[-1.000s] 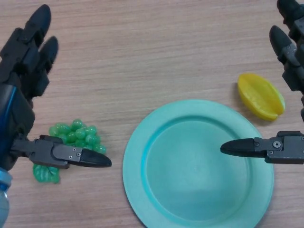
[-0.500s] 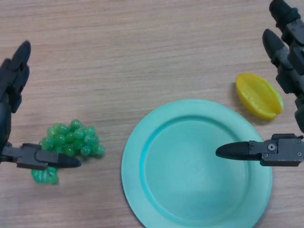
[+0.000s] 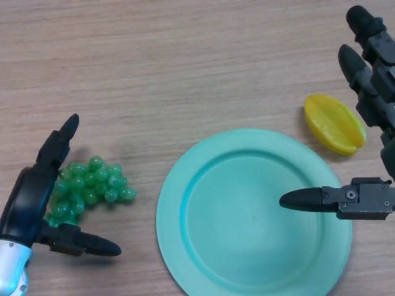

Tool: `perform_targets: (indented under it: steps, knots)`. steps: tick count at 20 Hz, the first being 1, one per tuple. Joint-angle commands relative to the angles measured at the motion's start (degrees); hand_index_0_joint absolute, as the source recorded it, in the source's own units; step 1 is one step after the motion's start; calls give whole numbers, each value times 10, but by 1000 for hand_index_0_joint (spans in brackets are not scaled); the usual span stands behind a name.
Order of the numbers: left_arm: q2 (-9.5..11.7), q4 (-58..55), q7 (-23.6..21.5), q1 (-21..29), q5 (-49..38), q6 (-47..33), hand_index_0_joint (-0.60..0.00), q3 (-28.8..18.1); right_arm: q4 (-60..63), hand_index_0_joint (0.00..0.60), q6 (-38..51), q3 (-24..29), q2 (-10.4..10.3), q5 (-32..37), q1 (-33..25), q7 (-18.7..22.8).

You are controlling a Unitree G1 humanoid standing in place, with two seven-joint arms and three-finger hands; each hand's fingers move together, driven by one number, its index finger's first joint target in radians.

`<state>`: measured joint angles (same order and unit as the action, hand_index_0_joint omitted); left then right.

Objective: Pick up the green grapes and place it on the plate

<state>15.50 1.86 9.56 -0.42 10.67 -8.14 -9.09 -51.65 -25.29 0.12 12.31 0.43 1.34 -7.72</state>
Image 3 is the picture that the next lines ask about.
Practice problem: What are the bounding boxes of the green grape bunch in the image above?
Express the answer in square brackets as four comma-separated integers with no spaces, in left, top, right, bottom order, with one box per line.
[44,155,137,228]

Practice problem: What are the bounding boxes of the teal round plate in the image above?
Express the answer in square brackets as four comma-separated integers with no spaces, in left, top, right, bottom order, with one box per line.
[156,128,352,296]

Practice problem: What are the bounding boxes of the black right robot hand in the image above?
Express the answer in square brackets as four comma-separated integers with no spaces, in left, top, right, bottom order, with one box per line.
[278,5,395,221]

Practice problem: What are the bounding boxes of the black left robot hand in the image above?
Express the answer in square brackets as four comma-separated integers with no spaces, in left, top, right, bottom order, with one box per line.
[0,113,122,257]

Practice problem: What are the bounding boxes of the yellow starfruit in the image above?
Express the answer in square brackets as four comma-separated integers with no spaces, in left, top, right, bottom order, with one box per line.
[304,94,367,157]

